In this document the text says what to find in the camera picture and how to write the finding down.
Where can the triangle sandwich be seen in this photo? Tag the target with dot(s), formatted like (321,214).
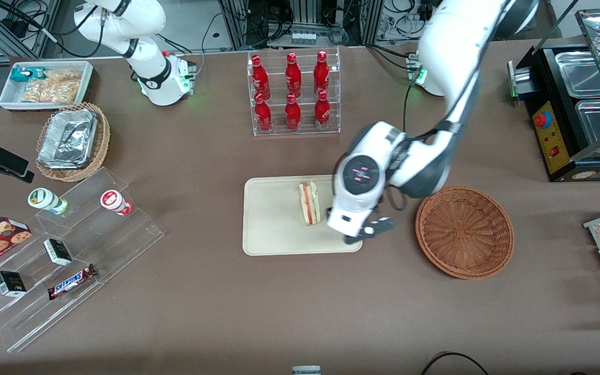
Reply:
(310,203)

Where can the beige rectangular tray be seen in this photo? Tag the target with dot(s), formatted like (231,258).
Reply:
(274,219)

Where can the red soda bottle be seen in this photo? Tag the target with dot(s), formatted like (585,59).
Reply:
(292,114)
(322,112)
(293,75)
(321,73)
(263,115)
(260,75)

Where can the round brown wicker basket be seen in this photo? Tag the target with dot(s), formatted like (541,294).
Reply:
(464,232)

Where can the oval tan wicker basket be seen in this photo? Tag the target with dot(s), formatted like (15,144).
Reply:
(101,146)

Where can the clear bag of crackers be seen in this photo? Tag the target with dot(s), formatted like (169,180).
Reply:
(52,89)

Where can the black food warmer appliance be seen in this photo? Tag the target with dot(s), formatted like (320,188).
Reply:
(552,140)

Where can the clear acrylic bottle rack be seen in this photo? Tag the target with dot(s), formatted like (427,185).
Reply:
(308,127)

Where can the Snickers chocolate bar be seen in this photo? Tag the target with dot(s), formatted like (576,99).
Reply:
(71,282)

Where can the red emergency stop button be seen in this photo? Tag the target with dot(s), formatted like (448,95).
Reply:
(542,120)

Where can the clear acrylic step stand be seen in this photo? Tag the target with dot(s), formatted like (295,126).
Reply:
(117,239)

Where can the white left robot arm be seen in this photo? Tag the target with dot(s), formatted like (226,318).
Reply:
(451,52)

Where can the red lid yogurt cup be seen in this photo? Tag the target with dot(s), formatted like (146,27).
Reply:
(112,200)

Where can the stack of foil containers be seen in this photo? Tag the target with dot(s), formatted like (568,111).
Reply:
(68,138)

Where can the small black box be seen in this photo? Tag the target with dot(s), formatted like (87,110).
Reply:
(58,251)
(9,284)

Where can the aluminium frame rack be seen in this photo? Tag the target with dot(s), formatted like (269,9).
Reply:
(305,15)

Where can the green lid yogurt cup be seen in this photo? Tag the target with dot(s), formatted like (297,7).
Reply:
(45,199)

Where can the black clamp device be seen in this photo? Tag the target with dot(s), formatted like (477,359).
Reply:
(3,159)

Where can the white rectangular snack bin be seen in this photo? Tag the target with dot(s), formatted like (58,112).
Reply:
(11,96)

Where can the small grey device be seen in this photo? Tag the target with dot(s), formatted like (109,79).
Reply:
(306,371)

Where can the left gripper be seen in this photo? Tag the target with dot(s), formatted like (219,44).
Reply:
(328,210)

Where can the teal snack packet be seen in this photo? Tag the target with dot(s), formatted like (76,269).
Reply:
(24,74)

